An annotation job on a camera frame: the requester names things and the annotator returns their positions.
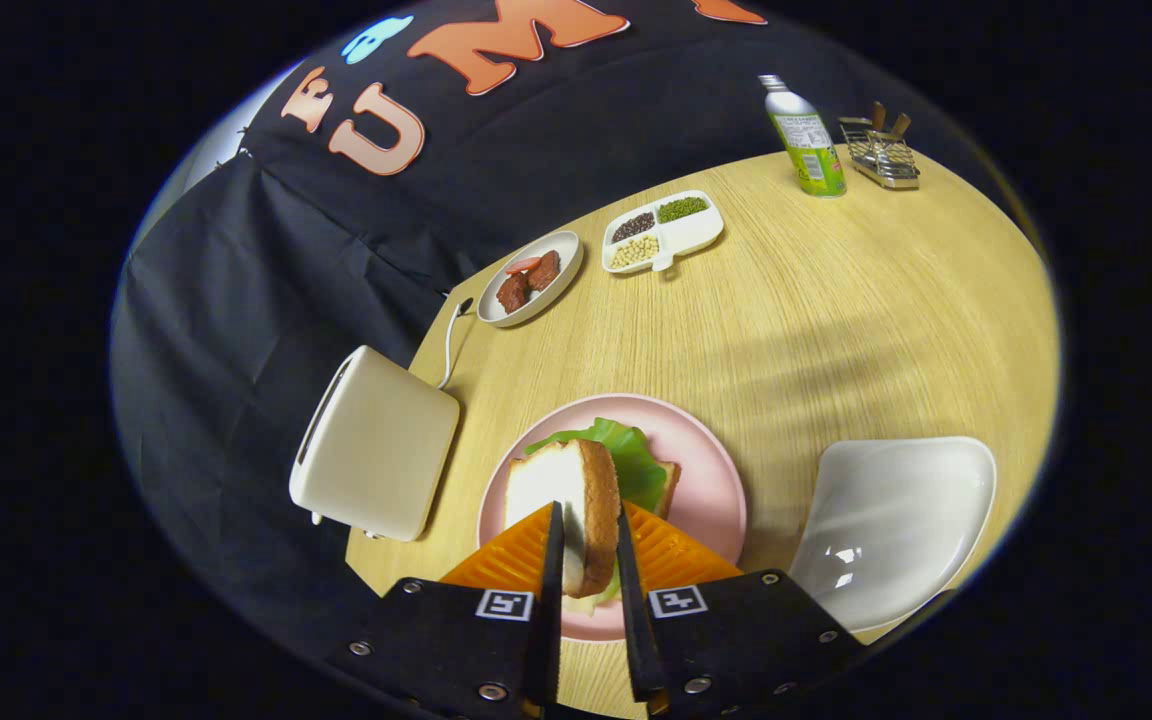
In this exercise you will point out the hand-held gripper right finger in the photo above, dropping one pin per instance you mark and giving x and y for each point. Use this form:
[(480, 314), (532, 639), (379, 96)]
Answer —
[(736, 630)]

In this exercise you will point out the thick bread slice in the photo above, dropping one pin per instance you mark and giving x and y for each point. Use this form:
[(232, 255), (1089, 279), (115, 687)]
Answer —
[(586, 520)]

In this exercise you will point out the small round grey plate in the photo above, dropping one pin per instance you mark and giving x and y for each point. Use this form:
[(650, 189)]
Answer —
[(568, 262)]

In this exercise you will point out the white divided dish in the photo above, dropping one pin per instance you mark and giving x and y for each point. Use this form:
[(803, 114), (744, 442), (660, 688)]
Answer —
[(691, 232)]

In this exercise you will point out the black backdrop cloth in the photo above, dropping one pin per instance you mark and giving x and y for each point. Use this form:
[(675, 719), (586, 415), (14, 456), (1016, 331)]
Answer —
[(236, 300)]

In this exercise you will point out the brown meat piece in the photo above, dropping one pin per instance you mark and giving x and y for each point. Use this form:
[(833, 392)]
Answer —
[(513, 293), (544, 270)]

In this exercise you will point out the white square plate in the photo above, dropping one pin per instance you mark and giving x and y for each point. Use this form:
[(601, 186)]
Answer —
[(896, 530)]

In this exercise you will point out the pile of black beans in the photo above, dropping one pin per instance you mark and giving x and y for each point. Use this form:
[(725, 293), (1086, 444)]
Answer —
[(634, 226)]

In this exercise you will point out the green label metal bottle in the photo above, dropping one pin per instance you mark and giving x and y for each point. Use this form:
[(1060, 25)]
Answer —
[(811, 145)]

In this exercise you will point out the white toaster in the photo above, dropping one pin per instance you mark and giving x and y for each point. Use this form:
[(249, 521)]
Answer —
[(381, 445)]

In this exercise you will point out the pink round plate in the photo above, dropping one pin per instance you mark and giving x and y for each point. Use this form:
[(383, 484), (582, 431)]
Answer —
[(706, 470)]

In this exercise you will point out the pile of yellow soybeans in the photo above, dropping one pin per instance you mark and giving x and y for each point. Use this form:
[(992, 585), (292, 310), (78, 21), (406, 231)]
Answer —
[(634, 252)]

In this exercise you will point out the pile of green beans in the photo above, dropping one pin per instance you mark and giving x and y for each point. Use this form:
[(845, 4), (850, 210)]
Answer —
[(683, 209)]

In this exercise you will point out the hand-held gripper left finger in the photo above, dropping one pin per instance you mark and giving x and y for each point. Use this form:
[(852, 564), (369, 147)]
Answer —
[(466, 640)]

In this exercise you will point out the red tomato slice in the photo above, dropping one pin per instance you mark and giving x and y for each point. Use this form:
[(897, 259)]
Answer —
[(524, 265)]

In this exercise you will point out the thin bread slice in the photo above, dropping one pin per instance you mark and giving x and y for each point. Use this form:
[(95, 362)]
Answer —
[(669, 485)]

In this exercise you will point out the green lettuce leaf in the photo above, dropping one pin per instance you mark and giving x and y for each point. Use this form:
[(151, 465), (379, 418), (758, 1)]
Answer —
[(631, 460)]

